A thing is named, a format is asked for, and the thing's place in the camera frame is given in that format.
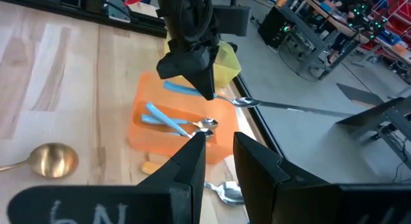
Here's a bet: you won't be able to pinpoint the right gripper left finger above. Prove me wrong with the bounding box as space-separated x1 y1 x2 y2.
8 131 207 224

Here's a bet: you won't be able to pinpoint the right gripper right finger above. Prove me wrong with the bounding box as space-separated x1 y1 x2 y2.
233 132 411 224

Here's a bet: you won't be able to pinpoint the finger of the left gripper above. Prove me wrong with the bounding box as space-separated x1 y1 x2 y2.
200 68 216 101
186 71 210 100

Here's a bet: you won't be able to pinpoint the silver spoon light-blue handle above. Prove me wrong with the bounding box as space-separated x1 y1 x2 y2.
162 80 261 108
140 114 220 130
144 101 215 140

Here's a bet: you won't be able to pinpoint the yellow translucent plastic bin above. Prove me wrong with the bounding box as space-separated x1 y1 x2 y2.
164 34 242 89

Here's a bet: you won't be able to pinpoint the orange translucent plastic bin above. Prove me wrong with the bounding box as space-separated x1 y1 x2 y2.
128 71 241 165

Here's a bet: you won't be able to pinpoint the black computer tower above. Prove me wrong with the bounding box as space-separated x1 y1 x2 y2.
258 5 290 50

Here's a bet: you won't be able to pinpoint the grey workbench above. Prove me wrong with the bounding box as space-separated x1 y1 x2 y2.
279 0 411 80

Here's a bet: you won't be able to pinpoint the dark grey stand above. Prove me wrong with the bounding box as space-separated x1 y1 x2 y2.
335 95 411 170

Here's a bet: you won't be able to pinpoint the gold spoon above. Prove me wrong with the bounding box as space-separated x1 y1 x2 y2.
0 142 80 179

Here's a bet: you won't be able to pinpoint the person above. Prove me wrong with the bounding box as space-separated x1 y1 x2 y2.
326 0 376 64

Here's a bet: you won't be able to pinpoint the red storage bins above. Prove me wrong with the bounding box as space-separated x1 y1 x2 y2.
375 0 411 29

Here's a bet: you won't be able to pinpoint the silver spoon orange handle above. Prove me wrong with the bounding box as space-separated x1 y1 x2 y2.
140 160 245 207

